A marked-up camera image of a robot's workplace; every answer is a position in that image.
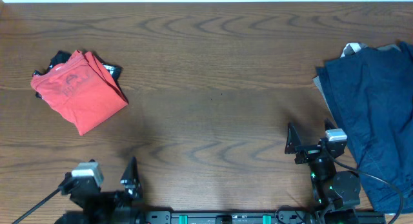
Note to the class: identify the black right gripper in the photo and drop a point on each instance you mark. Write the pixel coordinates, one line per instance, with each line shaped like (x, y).
(293, 146)

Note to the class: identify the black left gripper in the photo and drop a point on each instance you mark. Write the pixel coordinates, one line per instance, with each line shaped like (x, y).
(108, 194)

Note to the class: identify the orange printed t-shirt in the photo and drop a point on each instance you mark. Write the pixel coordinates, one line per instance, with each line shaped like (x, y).
(86, 116)

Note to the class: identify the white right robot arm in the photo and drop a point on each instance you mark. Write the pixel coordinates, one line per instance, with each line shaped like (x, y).
(336, 193)

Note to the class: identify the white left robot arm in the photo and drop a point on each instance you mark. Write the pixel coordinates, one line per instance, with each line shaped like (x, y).
(126, 215)

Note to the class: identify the navy blue garment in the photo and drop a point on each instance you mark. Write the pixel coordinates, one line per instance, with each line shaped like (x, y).
(369, 95)

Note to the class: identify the grey white garment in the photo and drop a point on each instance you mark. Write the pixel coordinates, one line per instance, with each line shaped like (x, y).
(353, 48)

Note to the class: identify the black printed folded t-shirt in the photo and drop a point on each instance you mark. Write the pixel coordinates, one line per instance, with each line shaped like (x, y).
(78, 78)

